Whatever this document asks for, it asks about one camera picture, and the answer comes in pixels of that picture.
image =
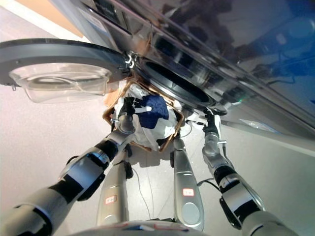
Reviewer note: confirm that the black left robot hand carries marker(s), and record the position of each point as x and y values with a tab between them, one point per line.
126	108

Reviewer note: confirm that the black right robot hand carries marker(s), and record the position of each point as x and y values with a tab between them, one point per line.
212	125

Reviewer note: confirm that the dark blue garment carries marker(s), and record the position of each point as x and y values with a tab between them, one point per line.
157	110

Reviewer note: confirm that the white garment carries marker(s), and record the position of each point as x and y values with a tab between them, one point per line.
160	130

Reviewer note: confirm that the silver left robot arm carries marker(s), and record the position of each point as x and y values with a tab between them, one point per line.
78	174

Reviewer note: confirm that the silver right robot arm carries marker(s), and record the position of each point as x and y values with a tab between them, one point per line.
236	191

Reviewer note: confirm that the brown woven laundry basket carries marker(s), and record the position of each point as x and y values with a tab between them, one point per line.
172	137

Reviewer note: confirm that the dark grey washing machine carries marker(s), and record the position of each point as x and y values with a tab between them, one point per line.
221	61

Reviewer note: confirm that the blue white energy sticker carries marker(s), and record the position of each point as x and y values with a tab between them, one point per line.
258	125

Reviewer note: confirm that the silver right robot leg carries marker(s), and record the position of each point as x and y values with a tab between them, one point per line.
187	186

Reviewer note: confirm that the silver robot leg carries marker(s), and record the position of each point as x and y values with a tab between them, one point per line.
114	191
187	186

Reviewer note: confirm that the round glass washer door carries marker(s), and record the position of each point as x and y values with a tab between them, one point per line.
61	59

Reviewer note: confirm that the silver left robot leg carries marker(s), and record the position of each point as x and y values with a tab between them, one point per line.
114	191

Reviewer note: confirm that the grey robot torso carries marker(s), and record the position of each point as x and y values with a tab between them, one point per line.
137	229

